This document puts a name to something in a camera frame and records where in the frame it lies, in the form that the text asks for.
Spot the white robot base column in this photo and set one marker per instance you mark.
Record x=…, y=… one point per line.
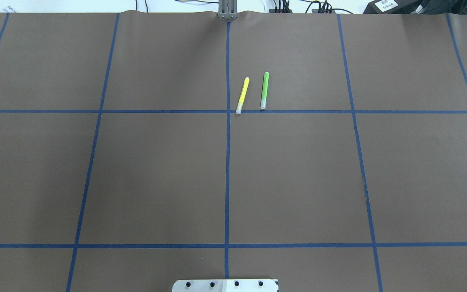
x=226, y=285

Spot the green highlighter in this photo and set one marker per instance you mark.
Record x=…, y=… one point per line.
x=264, y=90

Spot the black power supply box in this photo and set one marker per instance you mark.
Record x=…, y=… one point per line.
x=393, y=7

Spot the yellow highlighter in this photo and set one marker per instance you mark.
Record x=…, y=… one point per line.
x=242, y=96

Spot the aluminium frame post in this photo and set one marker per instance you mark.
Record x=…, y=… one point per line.
x=227, y=9

